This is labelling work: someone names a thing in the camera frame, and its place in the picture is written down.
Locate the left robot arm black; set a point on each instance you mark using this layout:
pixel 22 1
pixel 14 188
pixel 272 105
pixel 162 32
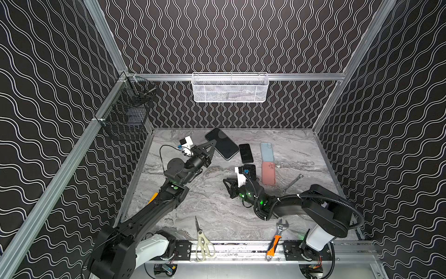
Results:
pixel 120 250

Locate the black wire basket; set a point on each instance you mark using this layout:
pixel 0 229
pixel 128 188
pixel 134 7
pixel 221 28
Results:
pixel 126 118

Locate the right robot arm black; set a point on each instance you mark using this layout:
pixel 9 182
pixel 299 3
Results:
pixel 333 215

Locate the light blue phone case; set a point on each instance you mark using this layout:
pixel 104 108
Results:
pixel 267 152

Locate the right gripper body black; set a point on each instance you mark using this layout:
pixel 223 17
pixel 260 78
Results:
pixel 233 188

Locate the black smartphone green case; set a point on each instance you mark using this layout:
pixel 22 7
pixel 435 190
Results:
pixel 246 153

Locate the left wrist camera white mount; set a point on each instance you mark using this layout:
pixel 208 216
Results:
pixel 185 144

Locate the white wire mesh basket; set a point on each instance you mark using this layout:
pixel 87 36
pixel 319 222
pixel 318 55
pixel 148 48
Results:
pixel 230 87

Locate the pink phone case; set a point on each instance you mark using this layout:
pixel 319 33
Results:
pixel 268 173

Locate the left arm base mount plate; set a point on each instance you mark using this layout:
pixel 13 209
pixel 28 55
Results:
pixel 176 250

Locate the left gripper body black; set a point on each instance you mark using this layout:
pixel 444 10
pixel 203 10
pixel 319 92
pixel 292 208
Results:
pixel 200 153

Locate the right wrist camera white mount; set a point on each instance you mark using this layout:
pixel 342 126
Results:
pixel 241 173

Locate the phone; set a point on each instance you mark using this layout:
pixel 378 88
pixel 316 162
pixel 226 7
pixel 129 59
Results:
pixel 250 171

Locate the orange handled adjustable wrench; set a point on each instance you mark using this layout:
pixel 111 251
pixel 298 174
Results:
pixel 281 226

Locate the beige handled scissors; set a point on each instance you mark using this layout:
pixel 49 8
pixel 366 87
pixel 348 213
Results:
pixel 204 248

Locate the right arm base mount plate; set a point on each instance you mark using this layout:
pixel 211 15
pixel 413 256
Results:
pixel 298 251

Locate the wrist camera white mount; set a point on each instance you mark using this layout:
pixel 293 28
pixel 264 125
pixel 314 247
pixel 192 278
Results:
pixel 185 144
pixel 241 173

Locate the yellow rectangular block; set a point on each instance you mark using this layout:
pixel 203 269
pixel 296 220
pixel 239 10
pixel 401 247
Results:
pixel 153 198

